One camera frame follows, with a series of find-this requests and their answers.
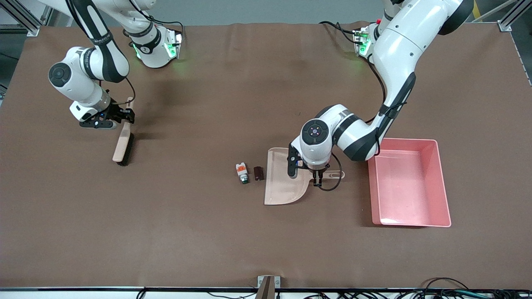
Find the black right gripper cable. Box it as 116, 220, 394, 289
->
98, 76, 137, 105

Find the black left arm base cable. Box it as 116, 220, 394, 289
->
319, 21, 366, 44

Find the aluminium frame profile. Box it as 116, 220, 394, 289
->
0, 0, 57, 37
497, 0, 532, 32

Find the brown camera post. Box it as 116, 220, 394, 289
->
255, 276, 276, 299

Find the tangled black cable bundle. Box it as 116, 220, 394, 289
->
303, 290, 532, 299

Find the grey metal bracket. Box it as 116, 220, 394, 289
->
257, 275, 281, 289

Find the thin black cable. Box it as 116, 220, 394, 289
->
207, 291, 257, 299

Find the table cover mat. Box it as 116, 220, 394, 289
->
0, 21, 532, 290

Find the beige plastic dustpan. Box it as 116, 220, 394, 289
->
264, 147, 345, 206

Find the black looped cable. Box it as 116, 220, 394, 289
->
422, 277, 470, 294

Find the pink plastic bin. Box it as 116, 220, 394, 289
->
367, 137, 452, 228

